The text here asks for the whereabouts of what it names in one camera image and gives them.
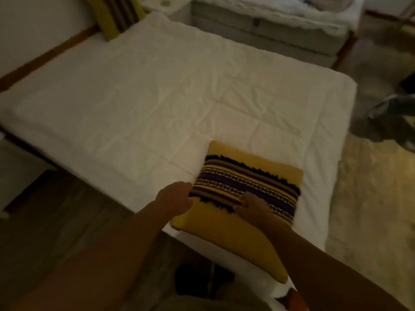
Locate person's black shoe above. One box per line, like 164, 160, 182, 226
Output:
175, 262, 213, 298

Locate person's left forearm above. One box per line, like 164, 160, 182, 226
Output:
6, 207, 176, 311

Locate person's light trousers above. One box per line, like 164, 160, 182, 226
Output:
152, 281, 276, 311

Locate yellow embroidered cushion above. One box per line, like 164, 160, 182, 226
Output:
170, 140, 304, 285
83, 0, 147, 42

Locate person's right forearm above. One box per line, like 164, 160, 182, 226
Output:
262, 220, 412, 311

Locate person's right hand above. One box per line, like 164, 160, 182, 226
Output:
233, 191, 276, 229

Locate person's left hand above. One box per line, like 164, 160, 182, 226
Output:
155, 181, 194, 221

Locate white quilted bed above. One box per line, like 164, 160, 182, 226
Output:
0, 11, 358, 311

